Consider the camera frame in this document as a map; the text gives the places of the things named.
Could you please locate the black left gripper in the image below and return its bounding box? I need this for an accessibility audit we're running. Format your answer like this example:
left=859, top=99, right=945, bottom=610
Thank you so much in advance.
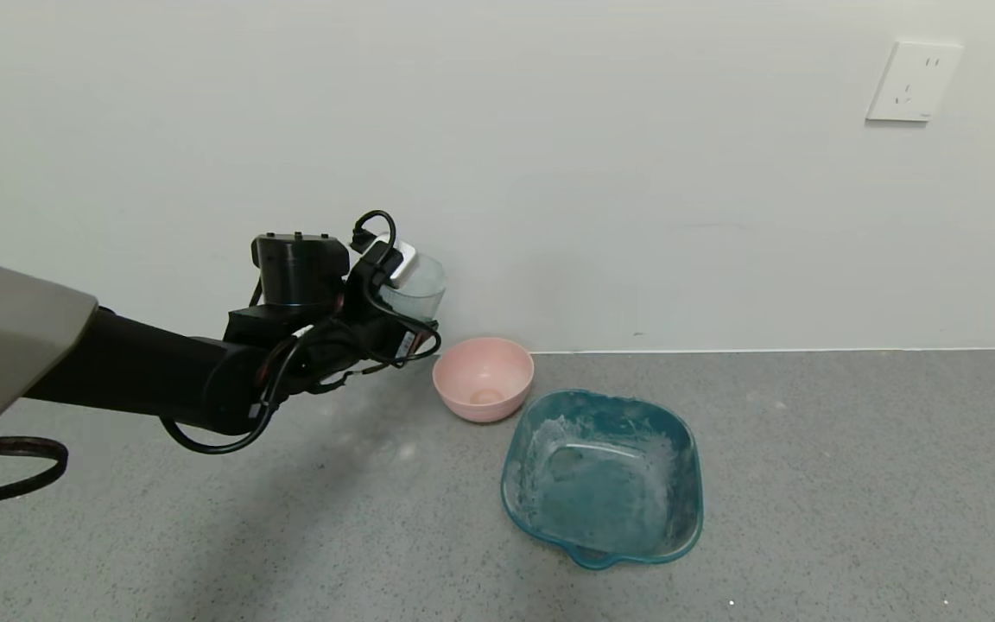
left=344, top=315, right=440, bottom=365

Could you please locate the ribbed clear glass cup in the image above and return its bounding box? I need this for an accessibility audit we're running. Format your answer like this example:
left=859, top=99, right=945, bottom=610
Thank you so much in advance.
left=379, top=249, right=448, bottom=323

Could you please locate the pink bowl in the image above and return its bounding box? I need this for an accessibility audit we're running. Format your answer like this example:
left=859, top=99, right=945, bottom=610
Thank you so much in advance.
left=433, top=337, right=536, bottom=424

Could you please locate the teal square glass dish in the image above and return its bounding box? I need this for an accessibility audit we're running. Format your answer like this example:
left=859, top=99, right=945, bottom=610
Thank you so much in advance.
left=500, top=389, right=705, bottom=570

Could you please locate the grey robot torso panel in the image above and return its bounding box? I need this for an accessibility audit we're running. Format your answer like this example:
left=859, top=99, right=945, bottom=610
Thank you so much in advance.
left=0, top=249, right=100, bottom=465

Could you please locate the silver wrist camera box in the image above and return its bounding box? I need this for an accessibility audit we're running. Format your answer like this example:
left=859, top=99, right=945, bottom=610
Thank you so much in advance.
left=383, top=240, right=418, bottom=289

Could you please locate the black camera cable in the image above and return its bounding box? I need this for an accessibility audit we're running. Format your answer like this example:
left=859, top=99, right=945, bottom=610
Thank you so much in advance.
left=349, top=209, right=444, bottom=374

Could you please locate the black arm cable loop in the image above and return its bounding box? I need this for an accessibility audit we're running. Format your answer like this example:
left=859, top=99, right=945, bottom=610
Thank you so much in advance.
left=159, top=333, right=310, bottom=456

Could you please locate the black strap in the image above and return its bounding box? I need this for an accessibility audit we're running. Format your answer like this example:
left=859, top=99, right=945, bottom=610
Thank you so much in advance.
left=0, top=435, right=69, bottom=509

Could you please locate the white wall outlet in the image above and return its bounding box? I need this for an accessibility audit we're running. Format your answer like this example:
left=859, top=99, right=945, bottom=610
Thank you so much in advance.
left=865, top=40, right=965, bottom=124

